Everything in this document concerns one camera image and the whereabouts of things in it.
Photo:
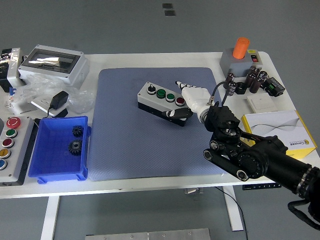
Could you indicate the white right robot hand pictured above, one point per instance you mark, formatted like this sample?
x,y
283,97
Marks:
x,y
196,96

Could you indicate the grey four-button control box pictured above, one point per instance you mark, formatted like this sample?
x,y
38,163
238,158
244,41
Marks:
x,y
150,98

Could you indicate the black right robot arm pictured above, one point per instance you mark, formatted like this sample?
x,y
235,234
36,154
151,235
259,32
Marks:
x,y
275,155

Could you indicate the grey five-button control box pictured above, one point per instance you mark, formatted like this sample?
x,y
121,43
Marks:
x,y
17,150

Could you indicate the black capacitor with silver top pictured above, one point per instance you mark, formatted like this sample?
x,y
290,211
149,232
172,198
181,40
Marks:
x,y
232,89

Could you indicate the orange cylinder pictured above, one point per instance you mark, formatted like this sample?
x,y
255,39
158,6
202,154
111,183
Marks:
x,y
240,48

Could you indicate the grey-blue textured mat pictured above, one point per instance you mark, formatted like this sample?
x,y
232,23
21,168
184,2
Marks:
x,y
140,150

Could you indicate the black module with green terminal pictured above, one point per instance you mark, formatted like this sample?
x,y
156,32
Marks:
x,y
273,87

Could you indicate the yellow and white cardboard box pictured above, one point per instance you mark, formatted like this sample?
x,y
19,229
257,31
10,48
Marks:
x,y
275,125

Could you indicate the dark floor plate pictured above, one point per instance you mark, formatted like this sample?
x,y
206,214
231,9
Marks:
x,y
167,6
169,13

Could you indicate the black table control panel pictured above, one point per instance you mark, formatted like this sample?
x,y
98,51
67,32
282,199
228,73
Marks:
x,y
257,187

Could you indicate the clear plastic bag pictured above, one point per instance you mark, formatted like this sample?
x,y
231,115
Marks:
x,y
80,101

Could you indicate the small black bevel gear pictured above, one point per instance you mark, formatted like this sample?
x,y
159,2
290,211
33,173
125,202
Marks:
x,y
78,131

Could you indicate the white table leg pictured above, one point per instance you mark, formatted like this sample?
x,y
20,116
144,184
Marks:
x,y
50,217
233,215

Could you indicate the large black bevel gear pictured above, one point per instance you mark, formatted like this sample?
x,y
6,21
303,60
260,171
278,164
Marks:
x,y
75,147

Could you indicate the black power adapter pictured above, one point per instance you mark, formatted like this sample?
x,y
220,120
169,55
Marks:
x,y
58,100

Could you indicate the grey metal plate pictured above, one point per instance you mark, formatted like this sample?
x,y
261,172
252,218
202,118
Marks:
x,y
150,235

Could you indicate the blue plastic bin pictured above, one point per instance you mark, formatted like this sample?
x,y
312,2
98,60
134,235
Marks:
x,y
52,160

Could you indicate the white breaker with blue lever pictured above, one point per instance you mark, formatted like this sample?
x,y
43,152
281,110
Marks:
x,y
15,105

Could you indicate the black and white device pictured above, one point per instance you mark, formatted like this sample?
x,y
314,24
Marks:
x,y
13,65

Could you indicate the grey switch box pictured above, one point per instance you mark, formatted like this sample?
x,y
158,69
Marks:
x,y
236,66

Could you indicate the white wall switch panel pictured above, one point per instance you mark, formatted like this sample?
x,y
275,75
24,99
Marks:
x,y
262,102

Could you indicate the metal bracket under table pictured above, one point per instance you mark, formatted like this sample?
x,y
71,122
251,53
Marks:
x,y
193,191

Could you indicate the grey enclosure with clear lid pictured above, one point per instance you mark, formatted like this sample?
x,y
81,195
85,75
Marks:
x,y
72,72

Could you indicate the white wall socket panel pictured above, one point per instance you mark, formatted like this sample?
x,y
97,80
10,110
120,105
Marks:
x,y
40,103

